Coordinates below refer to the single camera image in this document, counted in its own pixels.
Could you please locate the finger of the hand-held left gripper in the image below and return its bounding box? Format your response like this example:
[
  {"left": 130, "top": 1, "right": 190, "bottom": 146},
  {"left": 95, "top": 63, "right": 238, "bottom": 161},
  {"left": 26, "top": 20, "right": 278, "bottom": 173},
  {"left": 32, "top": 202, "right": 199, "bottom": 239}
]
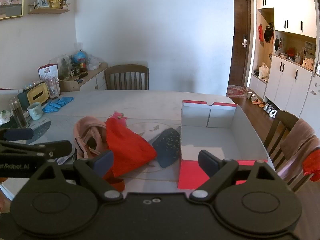
[
  {"left": 0, "top": 140, "right": 73, "bottom": 159},
  {"left": 0, "top": 127, "right": 34, "bottom": 142}
]

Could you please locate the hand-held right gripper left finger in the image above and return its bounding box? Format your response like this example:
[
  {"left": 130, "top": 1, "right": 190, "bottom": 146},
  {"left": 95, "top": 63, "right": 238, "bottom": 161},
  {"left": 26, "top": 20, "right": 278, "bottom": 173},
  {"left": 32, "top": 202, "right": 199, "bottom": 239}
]
[{"left": 30, "top": 149, "right": 125, "bottom": 203}]

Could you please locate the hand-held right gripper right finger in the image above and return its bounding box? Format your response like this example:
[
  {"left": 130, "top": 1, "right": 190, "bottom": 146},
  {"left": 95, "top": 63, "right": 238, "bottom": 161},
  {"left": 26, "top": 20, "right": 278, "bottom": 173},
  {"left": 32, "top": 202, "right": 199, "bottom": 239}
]
[{"left": 188, "top": 149, "right": 287, "bottom": 202}]

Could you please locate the red cardboard box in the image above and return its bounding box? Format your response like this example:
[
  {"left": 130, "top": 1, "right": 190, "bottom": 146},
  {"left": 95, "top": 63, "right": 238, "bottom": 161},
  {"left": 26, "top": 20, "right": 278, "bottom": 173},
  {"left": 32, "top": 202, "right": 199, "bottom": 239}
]
[{"left": 177, "top": 99, "right": 268, "bottom": 190}]

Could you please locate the red cloth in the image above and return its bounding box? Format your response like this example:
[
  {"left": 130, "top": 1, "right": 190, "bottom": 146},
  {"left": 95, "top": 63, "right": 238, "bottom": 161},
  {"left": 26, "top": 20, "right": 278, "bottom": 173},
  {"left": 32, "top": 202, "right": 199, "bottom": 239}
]
[{"left": 102, "top": 117, "right": 157, "bottom": 192}]

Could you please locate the black dotted glove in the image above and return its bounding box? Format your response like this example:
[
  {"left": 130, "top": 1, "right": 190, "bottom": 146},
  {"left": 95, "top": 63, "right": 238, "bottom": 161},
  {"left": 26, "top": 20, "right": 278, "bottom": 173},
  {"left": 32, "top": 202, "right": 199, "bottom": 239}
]
[{"left": 152, "top": 127, "right": 181, "bottom": 169}]

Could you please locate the crumpled white bag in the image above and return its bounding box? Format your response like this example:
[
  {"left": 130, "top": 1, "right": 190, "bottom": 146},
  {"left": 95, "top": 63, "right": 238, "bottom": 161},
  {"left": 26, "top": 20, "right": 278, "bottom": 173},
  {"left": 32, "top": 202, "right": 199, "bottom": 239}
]
[{"left": 0, "top": 109, "right": 12, "bottom": 126}]

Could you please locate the pale green mug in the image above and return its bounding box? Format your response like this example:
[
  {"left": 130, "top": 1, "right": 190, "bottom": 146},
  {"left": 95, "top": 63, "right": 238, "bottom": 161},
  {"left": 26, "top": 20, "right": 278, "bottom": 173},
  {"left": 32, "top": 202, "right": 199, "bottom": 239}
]
[{"left": 27, "top": 102, "right": 43, "bottom": 120}]

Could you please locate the blue disposable glove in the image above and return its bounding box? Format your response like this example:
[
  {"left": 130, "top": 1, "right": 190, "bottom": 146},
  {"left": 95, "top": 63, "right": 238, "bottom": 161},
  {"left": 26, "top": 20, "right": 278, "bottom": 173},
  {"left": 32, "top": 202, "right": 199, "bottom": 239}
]
[
  {"left": 56, "top": 97, "right": 75, "bottom": 107},
  {"left": 42, "top": 102, "right": 62, "bottom": 113}
]

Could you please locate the yellow tissue box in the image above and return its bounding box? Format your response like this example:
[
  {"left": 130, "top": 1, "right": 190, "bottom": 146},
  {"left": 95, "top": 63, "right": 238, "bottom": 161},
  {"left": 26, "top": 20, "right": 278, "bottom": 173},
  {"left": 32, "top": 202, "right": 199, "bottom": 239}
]
[{"left": 17, "top": 81, "right": 50, "bottom": 105}]

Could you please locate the pink plush toy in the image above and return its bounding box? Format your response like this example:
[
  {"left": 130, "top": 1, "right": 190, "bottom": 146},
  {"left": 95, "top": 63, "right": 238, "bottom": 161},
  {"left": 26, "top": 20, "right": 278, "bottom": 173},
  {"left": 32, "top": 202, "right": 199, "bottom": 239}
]
[{"left": 108, "top": 110, "right": 128, "bottom": 127}]

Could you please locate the clear glass jar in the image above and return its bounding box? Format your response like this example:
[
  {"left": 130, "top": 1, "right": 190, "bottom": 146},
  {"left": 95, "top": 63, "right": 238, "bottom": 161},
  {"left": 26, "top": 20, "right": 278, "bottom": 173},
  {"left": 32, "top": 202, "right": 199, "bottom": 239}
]
[{"left": 47, "top": 76, "right": 62, "bottom": 100}]

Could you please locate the red printed carton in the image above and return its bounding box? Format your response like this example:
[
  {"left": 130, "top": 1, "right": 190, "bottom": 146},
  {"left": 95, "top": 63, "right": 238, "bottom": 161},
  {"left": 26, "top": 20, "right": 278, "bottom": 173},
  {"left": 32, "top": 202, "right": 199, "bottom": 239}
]
[{"left": 38, "top": 64, "right": 59, "bottom": 81}]

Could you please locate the wooden tray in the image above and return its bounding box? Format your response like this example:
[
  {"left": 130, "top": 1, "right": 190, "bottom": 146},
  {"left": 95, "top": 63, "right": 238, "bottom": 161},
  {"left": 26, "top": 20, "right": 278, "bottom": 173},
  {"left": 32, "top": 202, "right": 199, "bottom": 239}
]
[{"left": 59, "top": 77, "right": 81, "bottom": 92}]

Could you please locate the patterned rug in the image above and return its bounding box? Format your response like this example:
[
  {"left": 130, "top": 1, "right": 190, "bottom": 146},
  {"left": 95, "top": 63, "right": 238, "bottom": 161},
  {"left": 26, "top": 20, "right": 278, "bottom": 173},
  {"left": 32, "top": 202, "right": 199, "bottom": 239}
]
[{"left": 226, "top": 85, "right": 250, "bottom": 99}]

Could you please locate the wooden dining chair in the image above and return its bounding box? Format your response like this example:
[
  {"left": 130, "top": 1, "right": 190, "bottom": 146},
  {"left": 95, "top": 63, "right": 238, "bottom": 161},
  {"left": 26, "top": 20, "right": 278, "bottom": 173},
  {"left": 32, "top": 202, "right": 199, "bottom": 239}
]
[
  {"left": 104, "top": 64, "right": 150, "bottom": 91},
  {"left": 264, "top": 109, "right": 320, "bottom": 193}
]

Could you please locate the white sideboard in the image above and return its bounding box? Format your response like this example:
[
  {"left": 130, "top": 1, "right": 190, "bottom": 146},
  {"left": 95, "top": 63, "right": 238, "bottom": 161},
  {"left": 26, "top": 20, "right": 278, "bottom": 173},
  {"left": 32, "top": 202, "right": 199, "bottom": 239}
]
[{"left": 59, "top": 62, "right": 109, "bottom": 92}]

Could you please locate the pink towel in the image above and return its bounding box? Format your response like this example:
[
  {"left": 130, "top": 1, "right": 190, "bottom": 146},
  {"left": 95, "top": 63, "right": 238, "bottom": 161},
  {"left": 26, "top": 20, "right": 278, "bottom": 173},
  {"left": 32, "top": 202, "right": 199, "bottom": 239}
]
[{"left": 276, "top": 118, "right": 320, "bottom": 180}]

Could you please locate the clear plastic bag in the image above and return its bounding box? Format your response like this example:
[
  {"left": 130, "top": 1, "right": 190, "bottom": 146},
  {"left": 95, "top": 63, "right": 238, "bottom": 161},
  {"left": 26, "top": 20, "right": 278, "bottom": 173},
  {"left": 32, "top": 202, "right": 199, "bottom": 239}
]
[{"left": 86, "top": 54, "right": 105, "bottom": 70}]

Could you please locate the blue plastic bag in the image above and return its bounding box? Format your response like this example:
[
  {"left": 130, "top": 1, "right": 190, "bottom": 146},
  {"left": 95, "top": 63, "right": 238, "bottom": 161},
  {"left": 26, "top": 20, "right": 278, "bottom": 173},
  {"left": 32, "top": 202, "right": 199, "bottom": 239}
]
[{"left": 72, "top": 51, "right": 89, "bottom": 64}]

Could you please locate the red garment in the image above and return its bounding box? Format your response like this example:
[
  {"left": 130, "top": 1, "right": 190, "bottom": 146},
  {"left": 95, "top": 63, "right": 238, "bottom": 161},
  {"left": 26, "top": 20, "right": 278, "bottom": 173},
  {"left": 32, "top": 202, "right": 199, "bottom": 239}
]
[{"left": 302, "top": 148, "right": 320, "bottom": 182}]

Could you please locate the white tote bag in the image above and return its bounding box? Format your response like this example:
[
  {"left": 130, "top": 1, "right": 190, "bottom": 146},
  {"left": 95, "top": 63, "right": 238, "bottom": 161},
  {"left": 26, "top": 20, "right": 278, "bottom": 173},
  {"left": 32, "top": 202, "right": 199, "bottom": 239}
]
[{"left": 257, "top": 63, "right": 270, "bottom": 82}]

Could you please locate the brown door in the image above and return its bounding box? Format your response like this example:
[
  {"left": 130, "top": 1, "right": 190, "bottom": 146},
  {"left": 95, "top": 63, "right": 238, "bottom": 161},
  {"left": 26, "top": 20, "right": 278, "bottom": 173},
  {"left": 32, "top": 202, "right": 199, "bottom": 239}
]
[{"left": 228, "top": 0, "right": 252, "bottom": 87}]

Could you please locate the black hanging cap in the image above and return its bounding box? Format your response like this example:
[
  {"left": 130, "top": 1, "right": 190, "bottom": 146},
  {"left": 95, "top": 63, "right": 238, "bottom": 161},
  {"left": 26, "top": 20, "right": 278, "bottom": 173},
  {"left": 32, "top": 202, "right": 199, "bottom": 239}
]
[{"left": 264, "top": 23, "right": 274, "bottom": 43}]

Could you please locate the wooden wall shelf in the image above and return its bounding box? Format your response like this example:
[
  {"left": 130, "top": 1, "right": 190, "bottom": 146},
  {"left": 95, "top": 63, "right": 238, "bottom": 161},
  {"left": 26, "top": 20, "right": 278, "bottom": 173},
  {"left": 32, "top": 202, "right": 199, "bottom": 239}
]
[{"left": 28, "top": 1, "right": 71, "bottom": 14}]

